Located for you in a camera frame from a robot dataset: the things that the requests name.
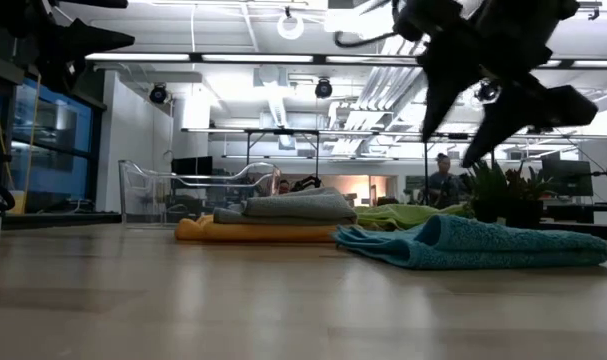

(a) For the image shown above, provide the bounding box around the grey microfiber towel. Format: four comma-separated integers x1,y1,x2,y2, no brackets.
212,186,358,226

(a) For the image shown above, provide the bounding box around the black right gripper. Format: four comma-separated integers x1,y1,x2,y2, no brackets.
392,0,600,170

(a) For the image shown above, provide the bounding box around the black track spotlight cluster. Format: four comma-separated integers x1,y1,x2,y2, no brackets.
475,79,502,105

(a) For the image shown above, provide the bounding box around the clear plastic bin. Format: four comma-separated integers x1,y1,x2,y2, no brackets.
117,159,283,229

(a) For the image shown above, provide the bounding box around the white round ceiling lamp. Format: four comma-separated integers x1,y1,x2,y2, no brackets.
276,7,305,41

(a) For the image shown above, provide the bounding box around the black ceiling spotlight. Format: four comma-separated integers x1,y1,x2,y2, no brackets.
314,78,334,100
148,83,169,105

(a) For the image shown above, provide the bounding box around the yellow bucket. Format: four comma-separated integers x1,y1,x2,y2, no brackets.
5,189,28,215

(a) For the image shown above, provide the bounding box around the black aluminium table frame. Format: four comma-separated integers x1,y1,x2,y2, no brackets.
0,212,607,242

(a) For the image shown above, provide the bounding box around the potted succulent plant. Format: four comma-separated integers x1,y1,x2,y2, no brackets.
460,158,559,230

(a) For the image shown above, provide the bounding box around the lime green microfiber towel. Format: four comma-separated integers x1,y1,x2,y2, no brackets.
353,202,477,232

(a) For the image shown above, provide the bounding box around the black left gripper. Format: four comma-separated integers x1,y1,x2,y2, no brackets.
0,0,136,95

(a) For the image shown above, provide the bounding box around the orange microfiber towel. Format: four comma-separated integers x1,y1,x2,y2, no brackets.
174,213,340,245

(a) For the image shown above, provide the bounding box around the black trestle frame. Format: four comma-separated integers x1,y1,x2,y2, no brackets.
181,127,497,201

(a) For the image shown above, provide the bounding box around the teal microfiber towel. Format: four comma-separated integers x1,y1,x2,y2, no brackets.
332,213,607,271

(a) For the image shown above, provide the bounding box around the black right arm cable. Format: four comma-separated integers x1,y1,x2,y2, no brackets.
334,27,402,50

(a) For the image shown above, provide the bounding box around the dark computer monitor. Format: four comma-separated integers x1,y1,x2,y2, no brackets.
541,158,594,197
171,155,214,176

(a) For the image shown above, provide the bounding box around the long ceiling light bar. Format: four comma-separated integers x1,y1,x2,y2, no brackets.
85,52,607,69

